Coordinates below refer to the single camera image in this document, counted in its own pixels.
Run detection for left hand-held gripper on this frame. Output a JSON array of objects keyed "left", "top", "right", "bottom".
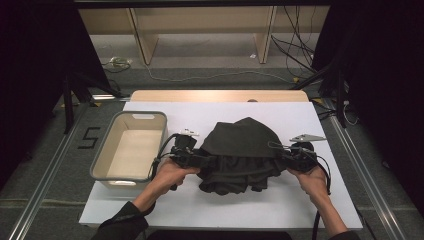
[{"left": 169, "top": 128, "right": 216, "bottom": 170}]

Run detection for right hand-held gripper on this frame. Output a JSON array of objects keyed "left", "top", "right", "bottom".
[{"left": 279, "top": 133, "right": 327, "bottom": 174}]

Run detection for dark grey skirt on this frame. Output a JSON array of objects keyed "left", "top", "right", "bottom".
[{"left": 196, "top": 116, "right": 296, "bottom": 196}]

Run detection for beige basket with grey rim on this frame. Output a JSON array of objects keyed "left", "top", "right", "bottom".
[{"left": 89, "top": 110, "right": 168, "bottom": 191}]

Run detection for person's left hand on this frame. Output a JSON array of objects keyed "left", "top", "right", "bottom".
[{"left": 151, "top": 158, "right": 202, "bottom": 198}]

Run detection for person's right hand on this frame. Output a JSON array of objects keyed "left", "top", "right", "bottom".
[{"left": 288, "top": 165, "right": 330, "bottom": 205}]

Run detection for black tripod stand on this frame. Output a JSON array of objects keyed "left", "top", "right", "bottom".
[
  {"left": 61, "top": 71, "right": 123, "bottom": 134},
  {"left": 293, "top": 59, "right": 349, "bottom": 129}
]

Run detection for person's dark lap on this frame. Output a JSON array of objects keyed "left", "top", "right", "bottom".
[{"left": 146, "top": 229, "right": 294, "bottom": 240}]

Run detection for black curtain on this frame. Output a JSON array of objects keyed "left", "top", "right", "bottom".
[
  {"left": 0, "top": 0, "right": 111, "bottom": 191},
  {"left": 313, "top": 0, "right": 424, "bottom": 214}
]

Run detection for beige wooden shelf unit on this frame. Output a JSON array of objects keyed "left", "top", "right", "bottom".
[{"left": 78, "top": 6, "right": 331, "bottom": 65}]

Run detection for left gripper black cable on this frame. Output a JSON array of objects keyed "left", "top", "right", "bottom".
[{"left": 148, "top": 133, "right": 182, "bottom": 181}]

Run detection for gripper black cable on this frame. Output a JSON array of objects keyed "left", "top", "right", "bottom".
[
  {"left": 311, "top": 154, "right": 333, "bottom": 240},
  {"left": 148, "top": 133, "right": 182, "bottom": 181}
]

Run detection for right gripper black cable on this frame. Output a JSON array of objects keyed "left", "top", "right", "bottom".
[{"left": 311, "top": 154, "right": 333, "bottom": 240}]

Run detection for aluminium floor rail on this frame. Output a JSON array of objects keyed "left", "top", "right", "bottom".
[
  {"left": 321, "top": 99, "right": 408, "bottom": 240},
  {"left": 8, "top": 103, "right": 88, "bottom": 240}
]

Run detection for long white floor cable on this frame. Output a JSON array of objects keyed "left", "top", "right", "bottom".
[{"left": 143, "top": 63, "right": 298, "bottom": 84}]

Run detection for bundle of black cables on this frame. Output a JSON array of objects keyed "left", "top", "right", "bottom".
[{"left": 270, "top": 5, "right": 318, "bottom": 79}]

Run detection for coiled pale floor cable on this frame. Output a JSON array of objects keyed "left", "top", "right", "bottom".
[{"left": 101, "top": 56, "right": 134, "bottom": 74}]

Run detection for black overhead frame beam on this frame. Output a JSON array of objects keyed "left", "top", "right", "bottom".
[{"left": 73, "top": 0, "right": 334, "bottom": 9}]

